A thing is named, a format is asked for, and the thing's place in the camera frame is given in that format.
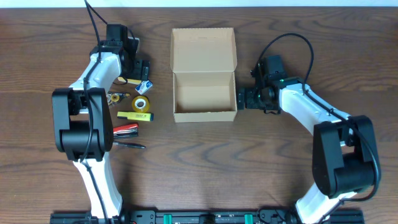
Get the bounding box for yellow spiral notepad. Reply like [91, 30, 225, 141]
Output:
[118, 77, 142, 85]

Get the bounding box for yellow clear tape roll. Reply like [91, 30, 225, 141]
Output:
[132, 96, 150, 113]

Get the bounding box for brown cardboard box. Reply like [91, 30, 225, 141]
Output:
[170, 27, 237, 123]

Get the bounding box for red stapler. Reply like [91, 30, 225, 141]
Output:
[113, 123, 139, 138]

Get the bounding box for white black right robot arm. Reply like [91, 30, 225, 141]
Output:
[238, 78, 381, 223]

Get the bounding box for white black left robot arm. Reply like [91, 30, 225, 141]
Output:
[52, 51, 137, 223]

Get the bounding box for blue white staples box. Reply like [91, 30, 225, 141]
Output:
[135, 80, 153, 95]

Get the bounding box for orange black correction tape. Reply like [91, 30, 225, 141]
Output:
[106, 92, 131, 106]

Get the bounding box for yellow highlighter marker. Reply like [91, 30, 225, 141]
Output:
[117, 111, 154, 121]

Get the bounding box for black pen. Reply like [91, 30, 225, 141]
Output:
[113, 141, 146, 149]

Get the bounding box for black mounting rail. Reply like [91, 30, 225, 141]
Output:
[49, 208, 365, 224]

